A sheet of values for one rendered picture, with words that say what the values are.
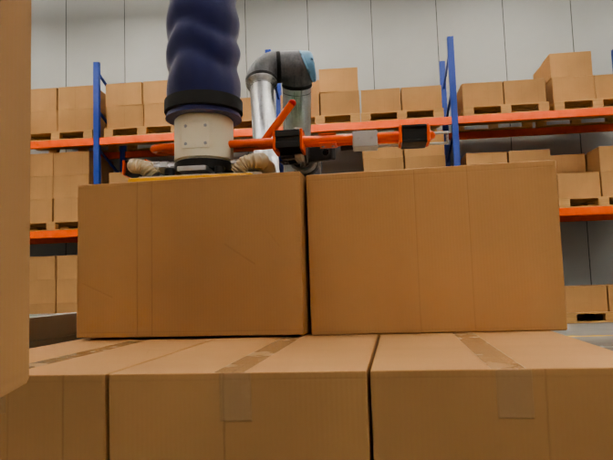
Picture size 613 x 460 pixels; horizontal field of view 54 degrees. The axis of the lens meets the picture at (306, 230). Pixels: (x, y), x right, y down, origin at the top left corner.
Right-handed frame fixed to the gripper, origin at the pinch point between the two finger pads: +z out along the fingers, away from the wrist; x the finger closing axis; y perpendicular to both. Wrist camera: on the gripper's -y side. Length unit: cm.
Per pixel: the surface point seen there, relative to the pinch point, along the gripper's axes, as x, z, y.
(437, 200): -21.2, 18.8, -36.7
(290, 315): -48, 22, 0
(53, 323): -48, 17, 65
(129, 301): -43, 21, 41
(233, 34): 32.7, 2.4, 17.7
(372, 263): -35.8, 18.5, -20.4
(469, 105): 213, -722, -140
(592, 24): 375, -862, -363
